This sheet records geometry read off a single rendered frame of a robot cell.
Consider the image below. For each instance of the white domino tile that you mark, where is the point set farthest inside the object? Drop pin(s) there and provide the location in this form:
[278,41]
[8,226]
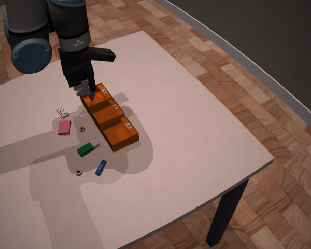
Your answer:
[63,112]

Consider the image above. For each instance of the blue aa battery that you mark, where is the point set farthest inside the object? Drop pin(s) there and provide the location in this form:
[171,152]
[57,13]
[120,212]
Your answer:
[100,167]

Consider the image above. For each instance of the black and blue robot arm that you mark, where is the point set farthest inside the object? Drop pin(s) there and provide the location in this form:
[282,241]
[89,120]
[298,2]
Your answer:
[27,25]

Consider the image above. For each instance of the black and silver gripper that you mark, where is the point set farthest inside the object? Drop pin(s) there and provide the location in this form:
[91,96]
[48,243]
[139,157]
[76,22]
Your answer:
[78,73]

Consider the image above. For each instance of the green and white eraser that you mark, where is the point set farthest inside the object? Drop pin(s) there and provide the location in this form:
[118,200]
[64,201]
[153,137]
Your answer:
[87,148]

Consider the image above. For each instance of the orange three-compartment bin rack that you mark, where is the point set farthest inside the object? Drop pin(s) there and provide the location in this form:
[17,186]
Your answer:
[110,119]

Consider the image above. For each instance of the pink block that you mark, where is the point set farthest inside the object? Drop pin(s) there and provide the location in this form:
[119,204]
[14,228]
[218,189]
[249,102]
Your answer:
[64,127]

